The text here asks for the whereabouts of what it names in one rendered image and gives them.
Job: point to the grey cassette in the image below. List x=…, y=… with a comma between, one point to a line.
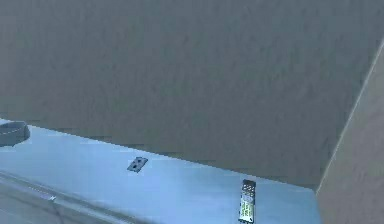
x=137, y=164

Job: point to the pale blue table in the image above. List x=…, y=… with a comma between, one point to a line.
x=186, y=193

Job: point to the black remote control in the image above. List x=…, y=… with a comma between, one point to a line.
x=247, y=201

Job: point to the grey round bowl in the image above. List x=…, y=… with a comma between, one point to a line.
x=12, y=133

